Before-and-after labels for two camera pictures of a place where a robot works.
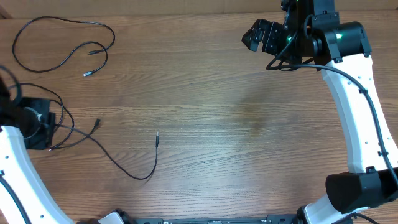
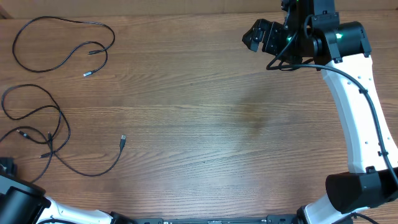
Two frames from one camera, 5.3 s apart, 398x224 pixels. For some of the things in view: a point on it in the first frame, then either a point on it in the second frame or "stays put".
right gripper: (255, 34) stays put
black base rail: (275, 219) stays put
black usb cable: (90, 52) stays put
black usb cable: (96, 124) → (122, 144)
